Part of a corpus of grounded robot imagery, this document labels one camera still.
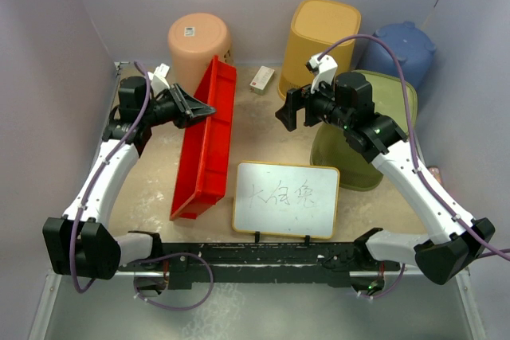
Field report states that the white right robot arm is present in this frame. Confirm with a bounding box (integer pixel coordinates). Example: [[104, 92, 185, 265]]
[[275, 72, 495, 285]]

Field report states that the orange plastic bin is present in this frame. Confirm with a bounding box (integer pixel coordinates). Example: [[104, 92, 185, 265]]
[[167, 13, 233, 95]]

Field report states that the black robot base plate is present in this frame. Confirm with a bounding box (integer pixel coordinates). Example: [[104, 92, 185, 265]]
[[116, 240, 403, 291]]

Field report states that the green mesh waste basket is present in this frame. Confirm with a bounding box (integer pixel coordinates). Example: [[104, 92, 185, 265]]
[[310, 70, 418, 192]]

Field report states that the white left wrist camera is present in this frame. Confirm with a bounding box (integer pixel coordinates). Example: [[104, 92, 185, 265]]
[[148, 63, 170, 96]]

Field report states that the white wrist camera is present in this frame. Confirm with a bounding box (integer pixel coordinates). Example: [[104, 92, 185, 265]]
[[148, 63, 170, 96], [306, 53, 338, 94]]

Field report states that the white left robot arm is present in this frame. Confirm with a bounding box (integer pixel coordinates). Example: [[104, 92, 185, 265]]
[[42, 75, 216, 279]]

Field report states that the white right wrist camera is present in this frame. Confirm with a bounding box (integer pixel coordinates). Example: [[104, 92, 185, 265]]
[[306, 53, 338, 94]]

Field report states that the aluminium frame rail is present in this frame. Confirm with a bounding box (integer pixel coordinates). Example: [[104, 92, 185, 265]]
[[42, 59, 484, 339]]

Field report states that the small green white box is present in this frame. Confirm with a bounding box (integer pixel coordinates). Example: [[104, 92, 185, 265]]
[[249, 66, 275, 96]]

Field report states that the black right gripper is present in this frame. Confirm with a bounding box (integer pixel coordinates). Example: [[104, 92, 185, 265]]
[[277, 72, 352, 131]]

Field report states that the pink capped marker tube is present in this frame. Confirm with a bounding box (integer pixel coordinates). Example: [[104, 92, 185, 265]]
[[428, 166, 442, 184]]

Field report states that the blue plastic bucket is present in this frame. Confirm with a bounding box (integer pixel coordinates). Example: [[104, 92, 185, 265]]
[[356, 21, 437, 90]]

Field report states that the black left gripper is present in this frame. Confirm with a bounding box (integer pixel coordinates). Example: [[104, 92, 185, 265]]
[[142, 84, 216, 130]]

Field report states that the yellow slatted waste basket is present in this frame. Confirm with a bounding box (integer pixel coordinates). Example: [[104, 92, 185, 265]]
[[278, 0, 362, 99]]

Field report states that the yellow framed whiteboard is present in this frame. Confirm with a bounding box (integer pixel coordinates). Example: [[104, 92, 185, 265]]
[[232, 162, 340, 239]]

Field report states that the red plastic tray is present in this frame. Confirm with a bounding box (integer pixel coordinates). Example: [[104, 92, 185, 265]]
[[170, 56, 237, 221]]

